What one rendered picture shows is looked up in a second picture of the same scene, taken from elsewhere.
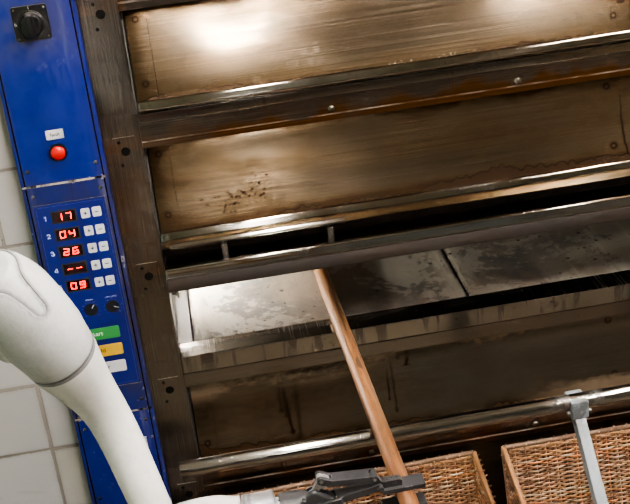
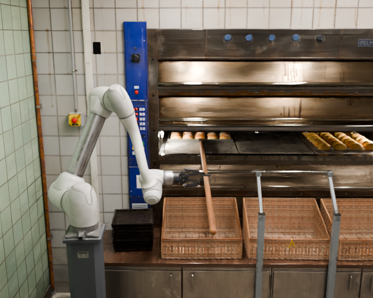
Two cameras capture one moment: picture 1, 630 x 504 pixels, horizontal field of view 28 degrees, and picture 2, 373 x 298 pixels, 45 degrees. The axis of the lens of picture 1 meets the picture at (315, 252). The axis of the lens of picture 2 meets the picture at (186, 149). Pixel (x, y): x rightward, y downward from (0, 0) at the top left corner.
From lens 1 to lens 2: 1.14 m
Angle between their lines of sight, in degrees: 13
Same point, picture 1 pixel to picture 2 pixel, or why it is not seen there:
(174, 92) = (167, 81)
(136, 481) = (138, 149)
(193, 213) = (167, 114)
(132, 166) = (154, 99)
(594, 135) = (276, 110)
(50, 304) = (125, 97)
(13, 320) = (116, 98)
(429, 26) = (234, 74)
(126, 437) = (137, 138)
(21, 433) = (114, 169)
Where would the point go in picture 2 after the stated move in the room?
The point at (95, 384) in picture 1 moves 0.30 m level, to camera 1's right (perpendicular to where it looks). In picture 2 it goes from (132, 122) to (184, 123)
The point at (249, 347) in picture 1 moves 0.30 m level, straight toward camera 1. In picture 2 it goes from (177, 155) to (174, 167)
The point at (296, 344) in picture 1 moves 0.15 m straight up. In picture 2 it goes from (189, 156) to (189, 137)
